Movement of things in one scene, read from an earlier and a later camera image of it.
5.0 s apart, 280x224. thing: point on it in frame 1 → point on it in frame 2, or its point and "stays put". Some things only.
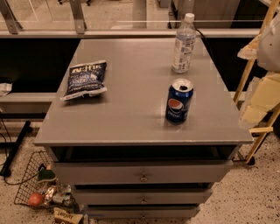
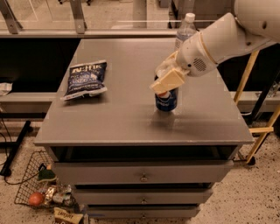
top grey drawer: x=144 y=172 stays put
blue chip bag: x=87 y=80 stays put
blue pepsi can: x=178 y=100 → x=167 y=101
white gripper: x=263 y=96 → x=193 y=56
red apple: x=35 y=199 stays put
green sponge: x=45 y=175 stays put
